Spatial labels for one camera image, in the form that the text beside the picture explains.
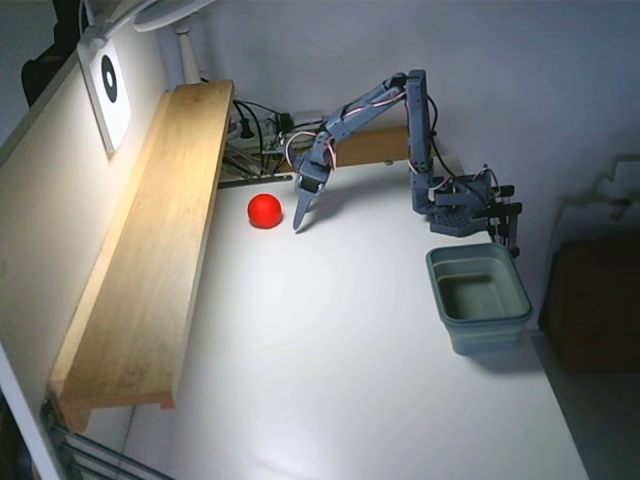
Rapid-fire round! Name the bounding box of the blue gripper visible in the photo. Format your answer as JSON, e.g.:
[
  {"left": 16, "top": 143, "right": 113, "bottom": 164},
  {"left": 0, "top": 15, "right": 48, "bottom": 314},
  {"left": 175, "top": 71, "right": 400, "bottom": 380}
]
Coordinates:
[{"left": 292, "top": 143, "right": 336, "bottom": 234}]

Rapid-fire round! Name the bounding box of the red ball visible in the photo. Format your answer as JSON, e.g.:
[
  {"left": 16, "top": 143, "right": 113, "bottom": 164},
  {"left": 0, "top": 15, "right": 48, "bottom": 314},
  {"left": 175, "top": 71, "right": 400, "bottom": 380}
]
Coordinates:
[{"left": 247, "top": 193, "right": 284, "bottom": 230}]

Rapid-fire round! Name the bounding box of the blue robot arm with base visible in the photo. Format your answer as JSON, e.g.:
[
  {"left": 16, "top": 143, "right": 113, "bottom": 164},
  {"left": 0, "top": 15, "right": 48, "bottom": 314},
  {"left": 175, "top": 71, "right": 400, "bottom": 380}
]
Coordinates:
[{"left": 310, "top": 69, "right": 494, "bottom": 236}]

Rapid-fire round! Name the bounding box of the grey plastic container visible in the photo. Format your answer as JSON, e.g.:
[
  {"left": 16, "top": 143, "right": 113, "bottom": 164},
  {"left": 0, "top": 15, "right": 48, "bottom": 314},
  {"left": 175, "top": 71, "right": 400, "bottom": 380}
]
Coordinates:
[{"left": 425, "top": 243, "right": 534, "bottom": 358}]

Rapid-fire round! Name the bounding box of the short wooden plank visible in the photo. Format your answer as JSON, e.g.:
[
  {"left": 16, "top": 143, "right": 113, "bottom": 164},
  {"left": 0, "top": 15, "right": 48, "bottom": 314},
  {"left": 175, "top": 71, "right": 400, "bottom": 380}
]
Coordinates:
[{"left": 279, "top": 125, "right": 412, "bottom": 174}]

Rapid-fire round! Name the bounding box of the white power strip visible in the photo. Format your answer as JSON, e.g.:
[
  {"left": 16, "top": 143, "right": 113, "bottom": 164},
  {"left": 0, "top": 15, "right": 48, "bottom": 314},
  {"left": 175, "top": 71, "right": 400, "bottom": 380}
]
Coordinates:
[{"left": 227, "top": 109, "right": 327, "bottom": 150}]

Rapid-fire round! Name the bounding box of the long wooden shelf board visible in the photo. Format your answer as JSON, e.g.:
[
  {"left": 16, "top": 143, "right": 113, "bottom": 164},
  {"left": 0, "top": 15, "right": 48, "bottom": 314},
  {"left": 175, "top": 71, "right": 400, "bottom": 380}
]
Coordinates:
[{"left": 47, "top": 79, "right": 237, "bottom": 434}]

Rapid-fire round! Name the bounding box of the white desk lamp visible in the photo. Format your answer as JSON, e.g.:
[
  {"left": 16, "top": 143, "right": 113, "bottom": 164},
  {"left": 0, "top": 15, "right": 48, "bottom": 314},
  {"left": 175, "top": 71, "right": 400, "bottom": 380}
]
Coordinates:
[{"left": 133, "top": 0, "right": 214, "bottom": 84}]

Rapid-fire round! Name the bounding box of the dark brown cabinet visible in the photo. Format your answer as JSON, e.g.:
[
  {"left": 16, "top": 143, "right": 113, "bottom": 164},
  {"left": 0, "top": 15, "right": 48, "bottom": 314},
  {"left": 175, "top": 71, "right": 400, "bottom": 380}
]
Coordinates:
[{"left": 542, "top": 238, "right": 640, "bottom": 374}]

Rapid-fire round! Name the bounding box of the metal shelf bracket rail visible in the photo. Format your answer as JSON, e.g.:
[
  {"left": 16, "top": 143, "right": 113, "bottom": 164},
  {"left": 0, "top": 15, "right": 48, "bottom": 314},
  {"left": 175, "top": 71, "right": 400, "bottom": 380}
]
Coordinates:
[{"left": 216, "top": 148, "right": 294, "bottom": 191}]

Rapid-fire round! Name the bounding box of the black power cable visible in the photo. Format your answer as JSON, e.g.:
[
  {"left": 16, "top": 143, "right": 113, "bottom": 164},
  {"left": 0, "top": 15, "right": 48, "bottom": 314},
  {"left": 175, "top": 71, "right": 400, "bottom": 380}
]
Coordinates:
[
  {"left": 233, "top": 99, "right": 269, "bottom": 174},
  {"left": 263, "top": 112, "right": 295, "bottom": 174}
]

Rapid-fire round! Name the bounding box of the white card with black ring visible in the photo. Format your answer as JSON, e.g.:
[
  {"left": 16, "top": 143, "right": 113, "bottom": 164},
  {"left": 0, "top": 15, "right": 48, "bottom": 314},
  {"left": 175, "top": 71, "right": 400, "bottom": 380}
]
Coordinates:
[{"left": 76, "top": 37, "right": 133, "bottom": 161}]

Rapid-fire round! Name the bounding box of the grey metal frame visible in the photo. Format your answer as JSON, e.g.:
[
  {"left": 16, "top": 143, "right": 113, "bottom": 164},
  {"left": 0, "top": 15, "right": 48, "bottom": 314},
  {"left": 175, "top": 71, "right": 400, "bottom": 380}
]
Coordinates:
[{"left": 39, "top": 399, "right": 174, "bottom": 480}]

